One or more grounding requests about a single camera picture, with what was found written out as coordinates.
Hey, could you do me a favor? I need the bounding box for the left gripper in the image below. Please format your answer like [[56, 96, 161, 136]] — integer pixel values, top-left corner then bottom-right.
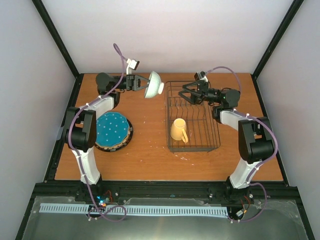
[[112, 74, 154, 91]]

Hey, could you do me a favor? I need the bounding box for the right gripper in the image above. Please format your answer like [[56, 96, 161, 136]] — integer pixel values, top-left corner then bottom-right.
[[177, 80, 221, 105]]

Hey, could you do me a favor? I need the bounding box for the pale green ceramic bowl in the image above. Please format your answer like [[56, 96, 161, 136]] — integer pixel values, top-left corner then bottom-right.
[[144, 71, 165, 99]]

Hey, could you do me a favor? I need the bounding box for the dark wire dish rack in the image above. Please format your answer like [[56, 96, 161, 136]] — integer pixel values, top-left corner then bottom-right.
[[164, 81, 221, 153]]

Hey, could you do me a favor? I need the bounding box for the yellow ceramic mug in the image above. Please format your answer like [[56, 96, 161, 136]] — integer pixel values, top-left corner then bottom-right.
[[170, 118, 189, 143]]

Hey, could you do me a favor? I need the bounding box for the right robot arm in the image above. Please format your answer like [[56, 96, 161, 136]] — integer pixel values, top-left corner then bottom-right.
[[179, 80, 278, 202]]

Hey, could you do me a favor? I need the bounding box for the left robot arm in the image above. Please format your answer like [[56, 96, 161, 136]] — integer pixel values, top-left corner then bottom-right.
[[62, 71, 164, 202]]

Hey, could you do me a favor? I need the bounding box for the teal dotted plate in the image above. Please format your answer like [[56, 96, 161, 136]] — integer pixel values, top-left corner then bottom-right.
[[95, 111, 130, 148]]

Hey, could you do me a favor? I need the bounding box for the dark patterned plate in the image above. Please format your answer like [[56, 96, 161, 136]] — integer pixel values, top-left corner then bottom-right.
[[95, 120, 134, 152]]

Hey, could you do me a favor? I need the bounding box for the metal front plate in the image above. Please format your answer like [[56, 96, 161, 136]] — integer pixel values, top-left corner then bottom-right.
[[21, 197, 308, 240]]

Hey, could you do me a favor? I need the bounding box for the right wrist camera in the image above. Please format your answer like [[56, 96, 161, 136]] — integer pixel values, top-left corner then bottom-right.
[[194, 71, 209, 83]]

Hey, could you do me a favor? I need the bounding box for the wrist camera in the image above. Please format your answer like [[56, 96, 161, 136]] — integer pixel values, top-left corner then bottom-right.
[[194, 71, 209, 83], [126, 58, 140, 75]]

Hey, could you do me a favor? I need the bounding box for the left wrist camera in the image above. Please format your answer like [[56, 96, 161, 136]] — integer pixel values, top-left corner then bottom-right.
[[126, 58, 140, 75]]

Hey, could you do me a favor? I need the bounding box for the black front rail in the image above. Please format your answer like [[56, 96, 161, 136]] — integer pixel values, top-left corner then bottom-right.
[[31, 180, 302, 206]]

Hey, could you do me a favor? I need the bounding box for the light blue slotted cable duct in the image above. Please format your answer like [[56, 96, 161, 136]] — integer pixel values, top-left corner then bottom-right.
[[38, 203, 228, 218]]

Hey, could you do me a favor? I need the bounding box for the black left frame post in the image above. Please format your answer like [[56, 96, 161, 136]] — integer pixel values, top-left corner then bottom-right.
[[32, 0, 80, 78]]

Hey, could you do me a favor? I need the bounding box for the black frame post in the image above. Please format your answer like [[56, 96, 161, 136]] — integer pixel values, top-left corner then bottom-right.
[[32, 0, 80, 78], [251, 0, 304, 81]]

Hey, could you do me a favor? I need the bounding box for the black right frame post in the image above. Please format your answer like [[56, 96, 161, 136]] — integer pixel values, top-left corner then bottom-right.
[[251, 0, 304, 81]]

